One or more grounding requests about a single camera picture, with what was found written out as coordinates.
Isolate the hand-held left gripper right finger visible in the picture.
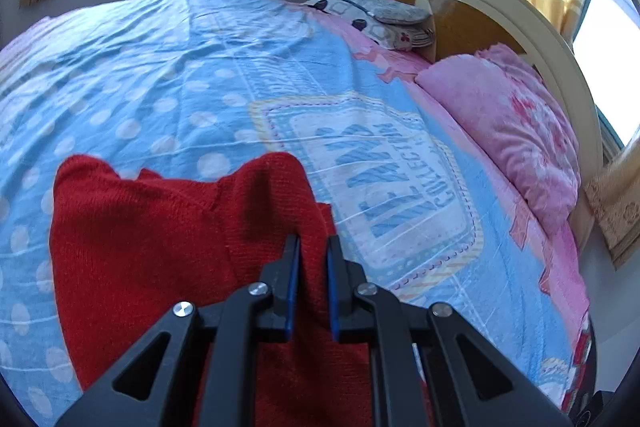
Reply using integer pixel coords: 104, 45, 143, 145
326, 234, 576, 427

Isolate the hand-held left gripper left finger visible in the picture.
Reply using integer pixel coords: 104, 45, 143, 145
55, 234, 302, 427

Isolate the red knit sweater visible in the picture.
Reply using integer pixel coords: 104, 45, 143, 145
49, 152, 436, 427

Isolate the pink pillow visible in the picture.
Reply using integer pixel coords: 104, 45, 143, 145
415, 44, 581, 238

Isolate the blue printed bed sheet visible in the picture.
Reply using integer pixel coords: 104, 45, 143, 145
0, 0, 591, 427

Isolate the white floral pillow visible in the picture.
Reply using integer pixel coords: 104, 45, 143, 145
357, 19, 436, 54

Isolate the grey patterned pillow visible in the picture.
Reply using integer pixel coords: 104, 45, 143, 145
304, 0, 432, 26

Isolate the dark object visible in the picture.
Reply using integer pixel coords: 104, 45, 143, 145
570, 389, 618, 427

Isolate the beige patterned curtain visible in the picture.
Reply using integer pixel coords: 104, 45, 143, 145
584, 134, 640, 270

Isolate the side window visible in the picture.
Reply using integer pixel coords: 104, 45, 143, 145
572, 0, 640, 148

